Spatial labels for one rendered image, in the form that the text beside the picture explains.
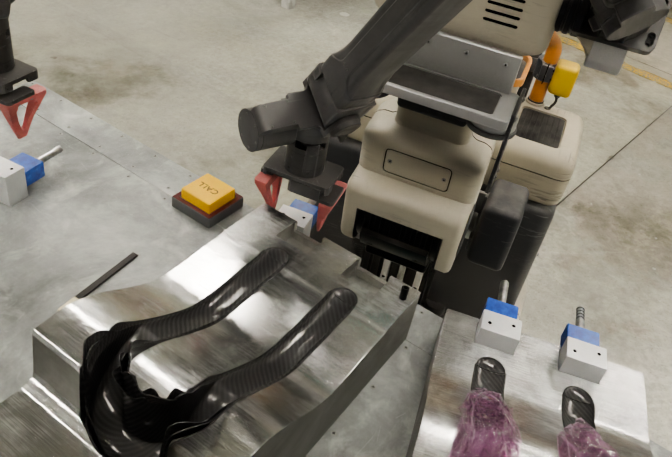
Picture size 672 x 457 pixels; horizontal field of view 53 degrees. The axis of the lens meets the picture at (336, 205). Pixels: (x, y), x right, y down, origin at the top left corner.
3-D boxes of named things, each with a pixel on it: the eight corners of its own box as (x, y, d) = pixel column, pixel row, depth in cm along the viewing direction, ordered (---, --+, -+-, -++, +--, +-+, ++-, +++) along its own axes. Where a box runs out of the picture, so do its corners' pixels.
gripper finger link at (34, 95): (15, 153, 93) (6, 93, 87) (-24, 134, 95) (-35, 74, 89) (52, 132, 98) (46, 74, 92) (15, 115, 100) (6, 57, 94)
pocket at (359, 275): (355, 276, 93) (359, 256, 91) (387, 296, 91) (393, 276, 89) (336, 294, 90) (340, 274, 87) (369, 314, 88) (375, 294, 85)
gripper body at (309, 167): (326, 200, 94) (335, 156, 90) (260, 176, 96) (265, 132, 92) (342, 177, 99) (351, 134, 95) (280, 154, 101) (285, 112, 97)
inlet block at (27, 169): (49, 156, 112) (46, 129, 109) (73, 167, 111) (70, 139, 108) (-16, 195, 102) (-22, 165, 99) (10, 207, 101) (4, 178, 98)
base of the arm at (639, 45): (671, -1, 95) (586, -24, 98) (688, -23, 87) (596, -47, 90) (650, 57, 95) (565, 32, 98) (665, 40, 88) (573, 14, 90)
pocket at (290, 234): (293, 240, 97) (296, 220, 95) (323, 257, 95) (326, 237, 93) (273, 255, 94) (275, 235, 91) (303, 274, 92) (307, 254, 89)
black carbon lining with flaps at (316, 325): (269, 253, 91) (275, 198, 86) (367, 313, 85) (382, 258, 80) (47, 423, 67) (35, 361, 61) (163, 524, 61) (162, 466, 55)
